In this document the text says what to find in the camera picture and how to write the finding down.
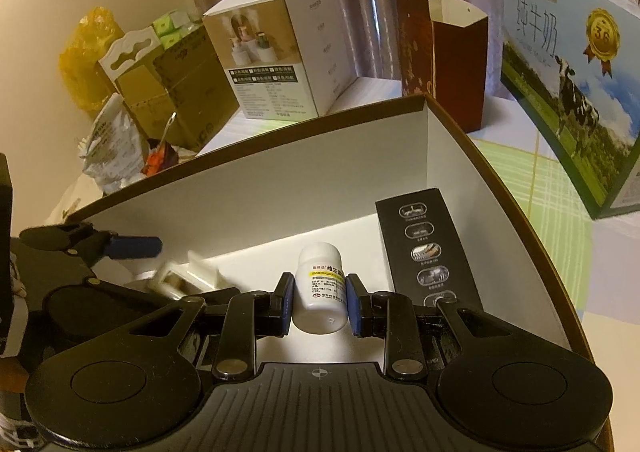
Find white hair claw clip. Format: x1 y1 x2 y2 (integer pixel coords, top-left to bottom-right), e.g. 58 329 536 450
146 252 234 300

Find black product box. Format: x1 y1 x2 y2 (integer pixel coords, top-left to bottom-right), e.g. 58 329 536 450
375 188 483 309

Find white pill bottle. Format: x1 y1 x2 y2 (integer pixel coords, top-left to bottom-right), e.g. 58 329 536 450
292 242 347 335

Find white crumpled plastic bag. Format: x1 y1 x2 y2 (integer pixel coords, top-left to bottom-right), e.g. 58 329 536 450
79 94 149 194

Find large brown cardboard box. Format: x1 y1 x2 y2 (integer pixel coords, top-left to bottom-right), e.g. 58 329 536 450
64 93 616 452

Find brown cardboard carton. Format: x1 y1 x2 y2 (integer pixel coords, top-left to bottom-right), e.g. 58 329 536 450
100 26 239 152

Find yellow plastic bag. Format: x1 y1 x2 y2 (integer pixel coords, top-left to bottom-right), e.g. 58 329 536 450
58 7 124 117

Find checked pastel tablecloth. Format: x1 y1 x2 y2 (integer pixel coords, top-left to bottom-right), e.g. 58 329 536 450
472 97 639 451

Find green tissue packs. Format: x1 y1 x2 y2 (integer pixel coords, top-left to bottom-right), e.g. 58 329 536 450
152 10 202 50

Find white humidifier box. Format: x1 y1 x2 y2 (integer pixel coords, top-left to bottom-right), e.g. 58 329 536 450
203 0 356 122

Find dark red gift bag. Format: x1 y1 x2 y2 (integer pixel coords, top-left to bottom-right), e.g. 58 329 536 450
396 0 489 132

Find green white milk carton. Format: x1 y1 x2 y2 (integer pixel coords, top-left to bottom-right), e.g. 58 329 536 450
501 0 640 219

